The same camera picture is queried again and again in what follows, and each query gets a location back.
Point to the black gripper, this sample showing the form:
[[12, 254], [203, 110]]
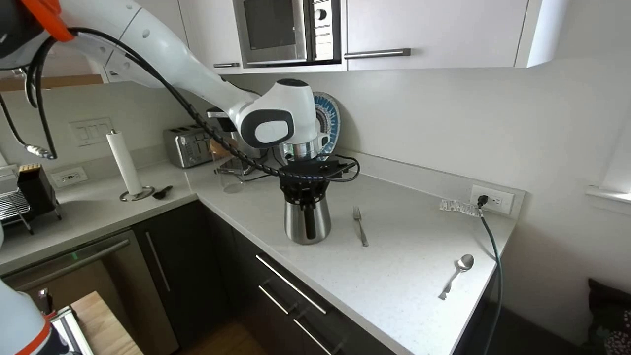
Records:
[[308, 167]]

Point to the stainless steel kettle black lid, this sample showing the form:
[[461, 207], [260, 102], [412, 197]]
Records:
[[308, 218]]

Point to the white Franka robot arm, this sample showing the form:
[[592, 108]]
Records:
[[183, 65]]

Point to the metal fork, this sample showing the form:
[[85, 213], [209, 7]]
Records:
[[359, 226]]

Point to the blue patterned round plate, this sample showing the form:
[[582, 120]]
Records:
[[329, 118]]

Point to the silver toaster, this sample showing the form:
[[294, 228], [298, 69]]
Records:
[[187, 145]]

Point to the black plastic scoop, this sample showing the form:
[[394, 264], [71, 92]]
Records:
[[162, 191]]

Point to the stainless steel microwave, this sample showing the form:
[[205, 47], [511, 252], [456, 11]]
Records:
[[286, 29]]

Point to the metal spoon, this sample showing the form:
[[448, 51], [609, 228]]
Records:
[[458, 272]]

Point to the paper towel roll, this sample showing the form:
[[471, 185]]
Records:
[[124, 163]]

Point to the wide white cabinet door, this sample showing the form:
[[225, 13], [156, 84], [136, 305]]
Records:
[[209, 29]]

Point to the white outlet by sink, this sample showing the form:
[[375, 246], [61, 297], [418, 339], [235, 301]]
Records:
[[69, 175]]

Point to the stainless dishwasher front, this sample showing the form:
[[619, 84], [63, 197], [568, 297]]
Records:
[[79, 268]]

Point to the wooden board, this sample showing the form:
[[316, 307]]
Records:
[[105, 325]]

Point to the white wall outlet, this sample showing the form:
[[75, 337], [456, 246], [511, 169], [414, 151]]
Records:
[[493, 199]]

